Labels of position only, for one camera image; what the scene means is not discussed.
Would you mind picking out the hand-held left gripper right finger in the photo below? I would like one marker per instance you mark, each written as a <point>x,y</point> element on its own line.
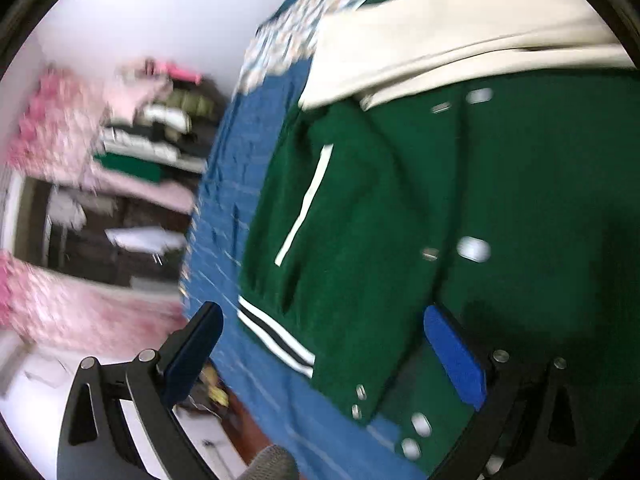
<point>457,355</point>

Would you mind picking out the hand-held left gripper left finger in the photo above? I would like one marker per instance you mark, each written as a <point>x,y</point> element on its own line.
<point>192,347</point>

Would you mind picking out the green varsity jacket cream sleeves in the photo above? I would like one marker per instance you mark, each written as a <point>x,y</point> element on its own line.
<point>400,200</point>

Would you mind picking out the pile of folded clothes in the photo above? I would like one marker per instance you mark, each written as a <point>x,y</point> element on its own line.
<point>160,120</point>

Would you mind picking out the white ironing board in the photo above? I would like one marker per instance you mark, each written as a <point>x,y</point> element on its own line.
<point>145,239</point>

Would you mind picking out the blue bed sheet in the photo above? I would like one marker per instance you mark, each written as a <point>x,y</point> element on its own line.
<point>235,220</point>

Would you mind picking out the pink floral curtain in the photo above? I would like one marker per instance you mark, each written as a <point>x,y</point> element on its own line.
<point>60,200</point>

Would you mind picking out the floral patterned cloth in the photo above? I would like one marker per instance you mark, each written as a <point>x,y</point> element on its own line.
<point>305,25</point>

